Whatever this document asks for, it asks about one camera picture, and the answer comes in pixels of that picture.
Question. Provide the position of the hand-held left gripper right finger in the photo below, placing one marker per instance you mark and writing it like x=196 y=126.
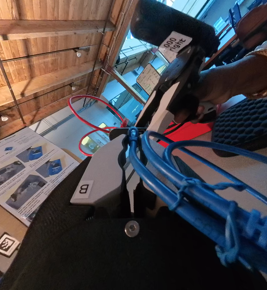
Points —
x=156 y=150

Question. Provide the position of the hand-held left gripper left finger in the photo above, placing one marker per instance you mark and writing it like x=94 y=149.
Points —
x=101 y=176

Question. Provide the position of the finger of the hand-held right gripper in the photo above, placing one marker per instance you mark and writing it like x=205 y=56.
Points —
x=163 y=120
x=147 y=111

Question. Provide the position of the red plastic bin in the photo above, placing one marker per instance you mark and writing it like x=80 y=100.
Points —
x=188 y=131

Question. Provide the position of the person's right hand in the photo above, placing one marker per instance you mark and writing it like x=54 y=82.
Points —
x=226 y=81

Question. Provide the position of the handwritten whiteboard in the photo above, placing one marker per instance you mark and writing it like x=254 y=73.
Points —
x=147 y=79

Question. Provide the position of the white ceiling spot lamp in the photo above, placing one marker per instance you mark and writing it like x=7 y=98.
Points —
x=3 y=118
x=78 y=54
x=73 y=87

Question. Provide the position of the printed instruction poster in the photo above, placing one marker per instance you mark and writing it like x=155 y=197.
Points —
x=22 y=163

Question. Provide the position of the dark honeycomb seat cushion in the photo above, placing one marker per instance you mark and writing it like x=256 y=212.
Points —
x=244 y=122

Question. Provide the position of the black white square marker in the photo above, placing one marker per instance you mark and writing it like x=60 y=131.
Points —
x=4 y=244

